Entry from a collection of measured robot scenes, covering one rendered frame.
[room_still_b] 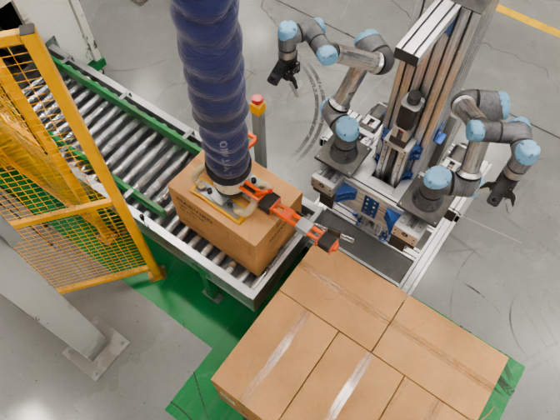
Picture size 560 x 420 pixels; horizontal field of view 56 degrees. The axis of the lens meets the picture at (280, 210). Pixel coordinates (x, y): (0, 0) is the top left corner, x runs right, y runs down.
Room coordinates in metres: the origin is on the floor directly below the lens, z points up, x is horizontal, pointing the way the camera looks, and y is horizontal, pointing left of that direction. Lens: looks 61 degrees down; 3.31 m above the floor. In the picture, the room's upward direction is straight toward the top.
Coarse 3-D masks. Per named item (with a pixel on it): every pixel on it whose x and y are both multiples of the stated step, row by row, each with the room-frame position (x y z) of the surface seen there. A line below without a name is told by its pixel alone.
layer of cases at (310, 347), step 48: (288, 288) 1.04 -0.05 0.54; (336, 288) 1.04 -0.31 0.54; (384, 288) 1.04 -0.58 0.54; (288, 336) 0.78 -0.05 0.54; (336, 336) 0.78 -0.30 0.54; (384, 336) 0.78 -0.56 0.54; (432, 336) 0.78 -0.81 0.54; (240, 384) 0.53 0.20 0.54; (288, 384) 0.53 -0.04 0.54; (336, 384) 0.53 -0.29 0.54; (384, 384) 0.53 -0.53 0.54; (432, 384) 0.53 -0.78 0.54; (480, 384) 0.53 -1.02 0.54
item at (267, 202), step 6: (258, 198) 1.29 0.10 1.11; (264, 198) 1.30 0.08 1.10; (270, 198) 1.30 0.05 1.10; (276, 198) 1.30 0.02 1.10; (258, 204) 1.27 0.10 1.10; (264, 204) 1.27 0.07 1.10; (270, 204) 1.27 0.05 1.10; (276, 204) 1.27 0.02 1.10; (264, 210) 1.25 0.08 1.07; (270, 210) 1.23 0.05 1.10
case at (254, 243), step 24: (192, 168) 1.57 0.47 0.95; (264, 168) 1.57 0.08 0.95; (192, 192) 1.42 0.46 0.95; (288, 192) 1.42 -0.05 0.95; (192, 216) 1.38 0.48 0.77; (216, 216) 1.28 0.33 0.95; (264, 216) 1.28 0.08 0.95; (216, 240) 1.29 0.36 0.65; (240, 240) 1.17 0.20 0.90; (264, 240) 1.17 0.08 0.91; (288, 240) 1.34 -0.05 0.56; (264, 264) 1.16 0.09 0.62
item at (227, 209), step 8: (208, 184) 1.46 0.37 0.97; (200, 192) 1.41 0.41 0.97; (208, 192) 1.40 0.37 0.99; (208, 200) 1.36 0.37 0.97; (232, 200) 1.36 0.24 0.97; (216, 208) 1.32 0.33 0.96; (224, 208) 1.31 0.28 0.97; (232, 208) 1.31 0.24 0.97; (232, 216) 1.27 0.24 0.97; (240, 224) 1.23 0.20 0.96
